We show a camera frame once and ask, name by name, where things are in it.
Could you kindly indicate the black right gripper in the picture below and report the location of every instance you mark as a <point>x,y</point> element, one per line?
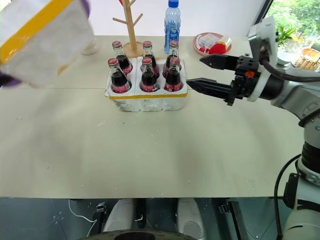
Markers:
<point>243,85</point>

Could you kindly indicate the white foam box yellow tape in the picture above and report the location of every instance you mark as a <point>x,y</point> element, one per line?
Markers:
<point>45,45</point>

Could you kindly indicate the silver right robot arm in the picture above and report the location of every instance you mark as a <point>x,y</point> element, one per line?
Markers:
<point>300,92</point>

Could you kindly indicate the glass cola bottle red cap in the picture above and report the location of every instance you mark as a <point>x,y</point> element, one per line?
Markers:
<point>149,53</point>
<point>149,80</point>
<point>172,50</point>
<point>173,80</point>
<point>123,61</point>
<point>119,81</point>

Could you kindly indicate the white foam crate yellow tape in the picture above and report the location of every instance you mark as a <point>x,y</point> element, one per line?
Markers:
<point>150,102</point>

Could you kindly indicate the purple gloved hand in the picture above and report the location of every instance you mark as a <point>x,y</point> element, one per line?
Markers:
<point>8,82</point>
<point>86,7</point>

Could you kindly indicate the red round toy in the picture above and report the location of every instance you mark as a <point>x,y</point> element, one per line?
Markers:
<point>220,48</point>

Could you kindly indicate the pink plate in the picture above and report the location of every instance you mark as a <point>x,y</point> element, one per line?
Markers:
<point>197,47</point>

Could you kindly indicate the white orange packet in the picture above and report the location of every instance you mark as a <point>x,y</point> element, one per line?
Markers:
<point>226,40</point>

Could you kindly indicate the white red printed packet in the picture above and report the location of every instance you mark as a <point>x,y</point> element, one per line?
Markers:
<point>208,39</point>

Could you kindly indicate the blue plastic water bottle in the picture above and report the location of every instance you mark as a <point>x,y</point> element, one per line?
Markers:
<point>172,25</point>

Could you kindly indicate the green potted plant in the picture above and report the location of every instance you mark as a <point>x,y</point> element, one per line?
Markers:
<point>285,33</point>

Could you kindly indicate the wicker basket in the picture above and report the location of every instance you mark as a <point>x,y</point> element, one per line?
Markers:
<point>308,58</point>

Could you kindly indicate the wooden mug tree stand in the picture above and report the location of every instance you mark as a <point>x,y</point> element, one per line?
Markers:
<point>132,30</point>

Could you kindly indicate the black table clamp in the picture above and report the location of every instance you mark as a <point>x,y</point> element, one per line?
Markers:
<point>233,217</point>
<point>100,212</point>

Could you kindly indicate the white rounded shape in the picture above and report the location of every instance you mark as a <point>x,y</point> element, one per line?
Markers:
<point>120,216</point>
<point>190,217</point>

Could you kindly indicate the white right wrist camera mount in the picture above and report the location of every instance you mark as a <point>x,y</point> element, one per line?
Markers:
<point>269,32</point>

